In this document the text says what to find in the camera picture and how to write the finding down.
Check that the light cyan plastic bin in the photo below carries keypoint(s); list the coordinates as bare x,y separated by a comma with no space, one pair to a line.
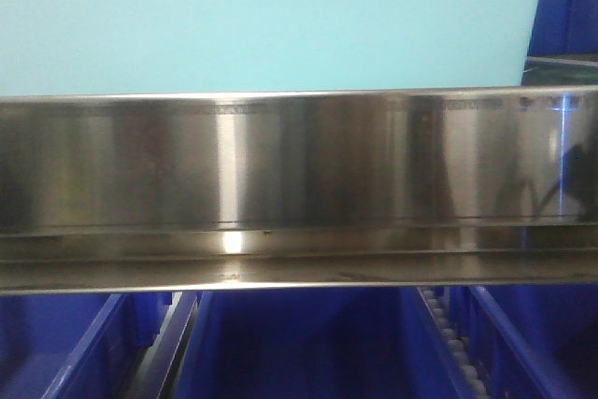
180,46

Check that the stainless steel left shelf rack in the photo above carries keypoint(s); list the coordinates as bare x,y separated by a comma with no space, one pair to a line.
156,192

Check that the blue bin lower middle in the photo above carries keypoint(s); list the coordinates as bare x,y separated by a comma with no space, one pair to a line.
318,343

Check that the blue bin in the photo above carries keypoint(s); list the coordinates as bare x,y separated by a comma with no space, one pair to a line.
318,343
76,345
564,27
529,341

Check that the white roller track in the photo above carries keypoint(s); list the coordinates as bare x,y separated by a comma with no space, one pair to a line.
453,344

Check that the blue bin lower right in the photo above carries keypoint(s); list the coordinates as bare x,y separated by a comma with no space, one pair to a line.
529,341

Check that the blue bin lower left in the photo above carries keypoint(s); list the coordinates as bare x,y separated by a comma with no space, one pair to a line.
76,345

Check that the blue bin upper right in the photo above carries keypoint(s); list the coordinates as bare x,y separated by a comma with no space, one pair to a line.
564,27

